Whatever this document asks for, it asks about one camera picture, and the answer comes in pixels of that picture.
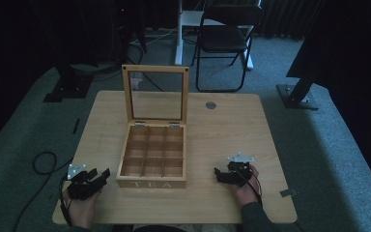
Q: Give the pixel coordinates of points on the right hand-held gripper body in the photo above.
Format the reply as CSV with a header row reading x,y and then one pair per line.
x,y
238,172

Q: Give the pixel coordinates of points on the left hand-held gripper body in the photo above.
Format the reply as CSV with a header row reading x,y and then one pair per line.
x,y
81,188

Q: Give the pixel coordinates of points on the wooden tea box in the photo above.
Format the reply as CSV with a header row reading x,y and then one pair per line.
x,y
156,141

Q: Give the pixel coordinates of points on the person's left hand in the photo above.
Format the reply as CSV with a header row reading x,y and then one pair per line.
x,y
82,209

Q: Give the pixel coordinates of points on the person's right hand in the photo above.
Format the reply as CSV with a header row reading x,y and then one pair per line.
x,y
248,193

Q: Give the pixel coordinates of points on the small black strip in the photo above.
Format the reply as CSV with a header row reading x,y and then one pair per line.
x,y
76,126

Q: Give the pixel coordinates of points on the grey tape piece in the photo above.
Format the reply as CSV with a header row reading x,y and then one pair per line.
x,y
288,192

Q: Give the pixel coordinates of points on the grey round table grommet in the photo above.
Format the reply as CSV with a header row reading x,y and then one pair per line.
x,y
211,105

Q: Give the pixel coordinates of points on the black folding chair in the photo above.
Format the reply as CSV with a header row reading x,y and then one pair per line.
x,y
223,38

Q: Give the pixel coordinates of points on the white desk leg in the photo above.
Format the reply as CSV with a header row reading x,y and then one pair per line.
x,y
182,38

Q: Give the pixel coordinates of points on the dark curtain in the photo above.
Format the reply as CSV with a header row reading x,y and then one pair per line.
x,y
283,17

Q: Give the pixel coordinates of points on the black stand with base plate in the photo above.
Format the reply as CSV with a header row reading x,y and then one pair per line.
x,y
298,96
69,87

